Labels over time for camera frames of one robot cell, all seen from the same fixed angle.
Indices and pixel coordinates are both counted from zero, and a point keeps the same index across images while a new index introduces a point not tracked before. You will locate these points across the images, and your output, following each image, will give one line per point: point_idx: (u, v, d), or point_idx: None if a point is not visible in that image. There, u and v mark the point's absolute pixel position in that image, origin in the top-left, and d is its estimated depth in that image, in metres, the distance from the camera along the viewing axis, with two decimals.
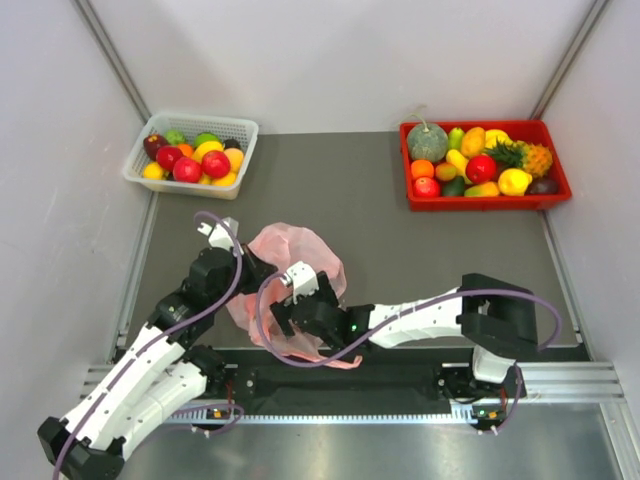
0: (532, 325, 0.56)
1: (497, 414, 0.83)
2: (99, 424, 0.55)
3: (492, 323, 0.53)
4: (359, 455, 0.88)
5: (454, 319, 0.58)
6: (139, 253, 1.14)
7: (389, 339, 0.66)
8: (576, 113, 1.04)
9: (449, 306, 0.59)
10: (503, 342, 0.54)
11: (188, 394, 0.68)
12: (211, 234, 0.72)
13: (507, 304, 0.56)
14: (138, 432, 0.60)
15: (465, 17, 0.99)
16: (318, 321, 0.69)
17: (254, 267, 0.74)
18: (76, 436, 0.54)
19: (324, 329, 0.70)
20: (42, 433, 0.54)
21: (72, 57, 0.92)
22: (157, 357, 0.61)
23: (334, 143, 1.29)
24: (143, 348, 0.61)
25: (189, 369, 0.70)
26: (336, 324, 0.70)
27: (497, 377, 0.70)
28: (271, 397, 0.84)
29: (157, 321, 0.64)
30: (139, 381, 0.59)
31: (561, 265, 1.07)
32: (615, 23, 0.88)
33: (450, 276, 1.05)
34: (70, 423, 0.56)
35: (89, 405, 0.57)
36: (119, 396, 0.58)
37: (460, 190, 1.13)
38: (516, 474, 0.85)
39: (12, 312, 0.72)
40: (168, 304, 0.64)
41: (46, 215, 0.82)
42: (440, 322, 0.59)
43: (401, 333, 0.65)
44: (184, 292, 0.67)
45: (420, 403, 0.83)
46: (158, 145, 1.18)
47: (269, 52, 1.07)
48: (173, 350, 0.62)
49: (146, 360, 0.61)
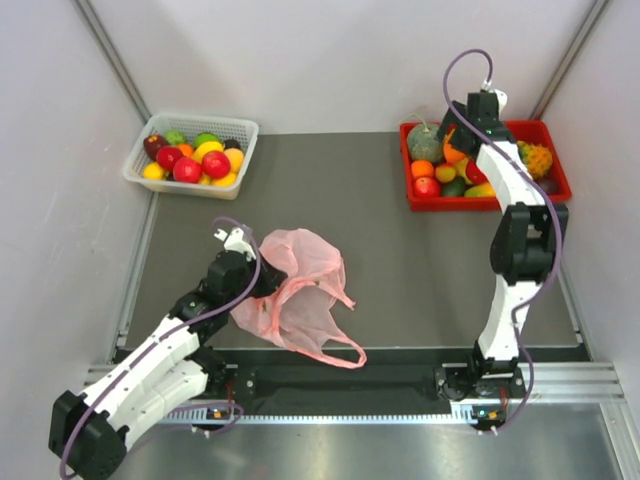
0: (524, 267, 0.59)
1: (497, 414, 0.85)
2: (119, 399, 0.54)
3: (523, 232, 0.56)
4: (359, 456, 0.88)
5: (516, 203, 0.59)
6: (139, 253, 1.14)
7: (484, 159, 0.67)
8: (576, 113, 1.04)
9: (529, 197, 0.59)
10: (515, 245, 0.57)
11: (188, 392, 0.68)
12: (227, 239, 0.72)
13: (540, 246, 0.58)
14: (141, 423, 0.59)
15: (465, 18, 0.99)
16: (476, 100, 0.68)
17: (265, 270, 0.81)
18: (94, 409, 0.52)
19: (472, 113, 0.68)
20: (59, 404, 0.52)
21: (73, 57, 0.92)
22: (178, 345, 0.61)
23: (334, 143, 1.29)
24: (165, 334, 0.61)
25: (190, 367, 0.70)
26: (484, 117, 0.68)
27: (486, 350, 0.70)
28: (271, 397, 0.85)
29: (178, 313, 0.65)
30: (158, 364, 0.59)
31: (562, 267, 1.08)
32: (615, 24, 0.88)
33: (449, 275, 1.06)
34: (88, 397, 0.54)
35: (108, 382, 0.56)
36: (140, 375, 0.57)
37: (460, 191, 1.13)
38: (516, 475, 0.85)
39: (12, 310, 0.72)
40: (188, 300, 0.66)
41: (46, 215, 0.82)
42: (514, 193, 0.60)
43: (492, 166, 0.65)
44: (201, 290, 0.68)
45: (420, 403, 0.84)
46: (158, 145, 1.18)
47: (270, 51, 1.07)
48: (192, 340, 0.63)
49: (168, 345, 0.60)
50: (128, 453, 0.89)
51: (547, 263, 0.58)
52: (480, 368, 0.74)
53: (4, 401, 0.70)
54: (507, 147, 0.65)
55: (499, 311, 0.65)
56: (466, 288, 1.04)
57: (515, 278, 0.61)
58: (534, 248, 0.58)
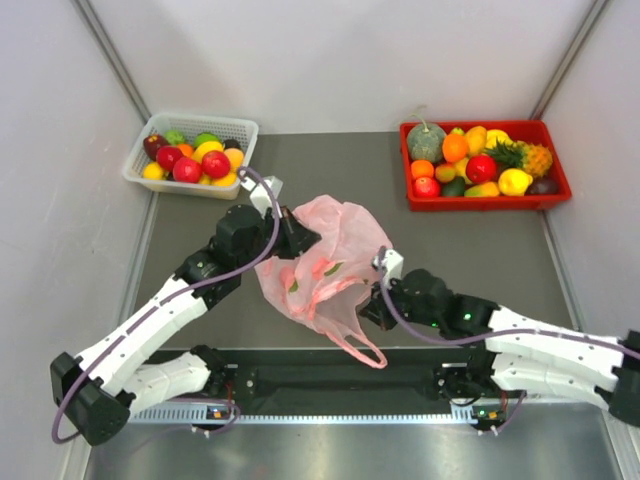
0: None
1: (497, 414, 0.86)
2: (112, 367, 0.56)
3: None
4: (359, 455, 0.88)
5: (609, 368, 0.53)
6: (139, 253, 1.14)
7: (503, 347, 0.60)
8: (576, 113, 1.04)
9: (600, 353, 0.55)
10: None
11: (188, 384, 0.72)
12: (253, 189, 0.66)
13: None
14: (146, 395, 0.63)
15: (465, 19, 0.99)
16: (431, 297, 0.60)
17: (291, 233, 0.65)
18: (89, 375, 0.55)
19: (435, 309, 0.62)
20: (56, 368, 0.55)
21: (72, 56, 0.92)
22: (179, 309, 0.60)
23: (334, 143, 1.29)
24: (166, 297, 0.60)
25: (196, 360, 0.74)
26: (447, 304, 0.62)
27: (509, 385, 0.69)
28: (271, 397, 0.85)
29: (186, 271, 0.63)
30: (158, 329, 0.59)
31: (561, 266, 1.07)
32: (615, 24, 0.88)
33: (449, 276, 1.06)
34: (84, 361, 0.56)
35: (105, 346, 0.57)
36: (136, 342, 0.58)
37: (461, 190, 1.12)
38: (516, 475, 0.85)
39: (12, 309, 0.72)
40: (196, 260, 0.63)
41: (46, 215, 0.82)
42: (588, 362, 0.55)
43: (525, 349, 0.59)
44: (212, 250, 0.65)
45: (420, 402, 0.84)
46: (158, 145, 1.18)
47: (270, 51, 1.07)
48: (197, 304, 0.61)
49: (168, 310, 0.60)
50: (128, 453, 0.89)
51: None
52: (487, 384, 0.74)
53: (5, 400, 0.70)
54: (497, 322, 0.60)
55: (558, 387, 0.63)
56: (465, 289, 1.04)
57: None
58: None
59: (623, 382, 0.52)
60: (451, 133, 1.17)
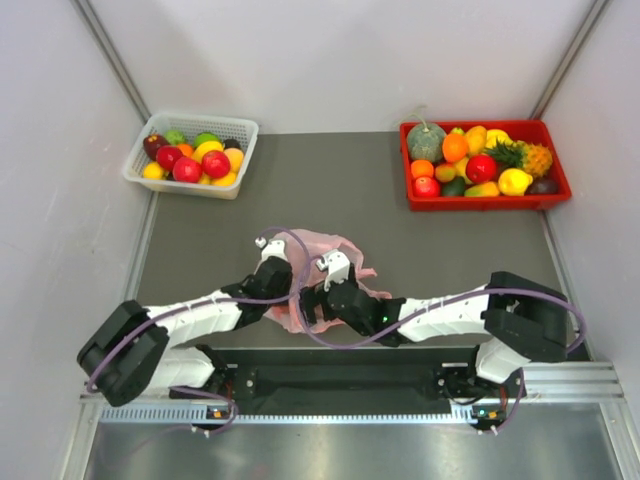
0: (562, 328, 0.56)
1: (497, 414, 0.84)
2: None
3: (517, 321, 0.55)
4: (360, 455, 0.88)
5: (479, 314, 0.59)
6: (139, 252, 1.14)
7: (416, 331, 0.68)
8: (576, 113, 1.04)
9: (475, 302, 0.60)
10: (529, 340, 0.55)
11: (192, 377, 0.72)
12: (266, 247, 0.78)
13: (537, 309, 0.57)
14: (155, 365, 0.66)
15: (465, 18, 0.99)
16: (356, 307, 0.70)
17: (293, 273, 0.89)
18: (154, 322, 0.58)
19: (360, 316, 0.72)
20: (127, 308, 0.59)
21: (72, 55, 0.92)
22: (228, 311, 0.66)
23: (334, 143, 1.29)
24: (220, 298, 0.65)
25: (203, 355, 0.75)
26: (370, 311, 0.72)
27: (499, 377, 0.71)
28: (272, 397, 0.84)
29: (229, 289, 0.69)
30: (207, 317, 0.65)
31: (561, 265, 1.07)
32: (615, 24, 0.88)
33: (449, 276, 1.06)
34: (151, 312, 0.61)
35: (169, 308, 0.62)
36: (194, 316, 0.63)
37: (461, 190, 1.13)
38: (515, 474, 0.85)
39: (12, 309, 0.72)
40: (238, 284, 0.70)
41: (46, 215, 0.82)
42: (466, 317, 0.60)
43: (429, 326, 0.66)
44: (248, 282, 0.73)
45: (420, 403, 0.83)
46: (158, 145, 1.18)
47: (270, 51, 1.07)
48: (233, 318, 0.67)
49: (219, 307, 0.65)
50: (128, 453, 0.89)
51: (555, 311, 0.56)
52: (489, 383, 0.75)
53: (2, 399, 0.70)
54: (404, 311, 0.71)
55: (513, 360, 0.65)
56: (463, 289, 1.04)
57: (556, 360, 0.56)
58: (548, 314, 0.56)
59: (492, 322, 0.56)
60: (453, 133, 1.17)
